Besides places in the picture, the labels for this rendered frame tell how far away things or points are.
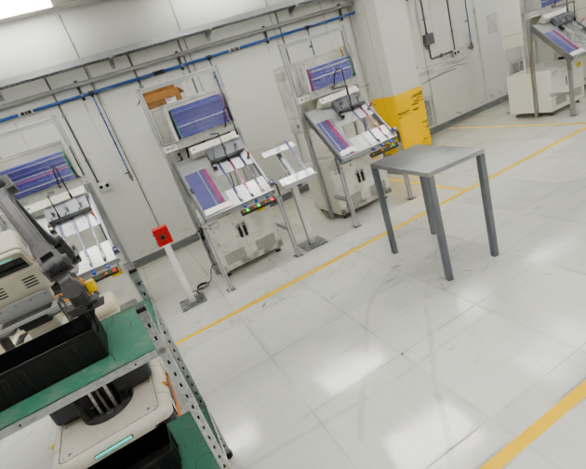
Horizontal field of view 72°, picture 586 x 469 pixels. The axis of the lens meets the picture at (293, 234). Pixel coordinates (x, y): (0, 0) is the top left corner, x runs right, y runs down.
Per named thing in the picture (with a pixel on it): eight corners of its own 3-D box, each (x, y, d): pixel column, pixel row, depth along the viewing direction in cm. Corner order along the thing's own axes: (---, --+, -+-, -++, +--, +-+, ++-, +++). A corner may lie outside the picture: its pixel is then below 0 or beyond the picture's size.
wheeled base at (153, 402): (74, 430, 252) (54, 401, 243) (170, 376, 273) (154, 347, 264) (69, 518, 193) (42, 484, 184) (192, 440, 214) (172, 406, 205)
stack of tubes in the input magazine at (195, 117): (231, 121, 383) (220, 92, 374) (180, 139, 368) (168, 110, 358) (227, 121, 394) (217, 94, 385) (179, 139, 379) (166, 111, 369)
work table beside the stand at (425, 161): (449, 281, 277) (428, 173, 249) (392, 252, 341) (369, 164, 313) (499, 255, 288) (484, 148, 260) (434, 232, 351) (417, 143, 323)
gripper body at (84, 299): (99, 302, 135) (88, 284, 133) (69, 317, 132) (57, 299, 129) (99, 297, 141) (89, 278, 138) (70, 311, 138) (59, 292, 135)
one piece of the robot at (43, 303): (17, 349, 180) (-11, 309, 172) (79, 318, 189) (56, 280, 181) (10, 366, 166) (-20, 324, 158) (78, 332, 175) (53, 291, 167)
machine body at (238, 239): (286, 249, 421) (266, 194, 399) (225, 279, 399) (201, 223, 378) (263, 236, 478) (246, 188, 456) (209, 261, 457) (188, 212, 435)
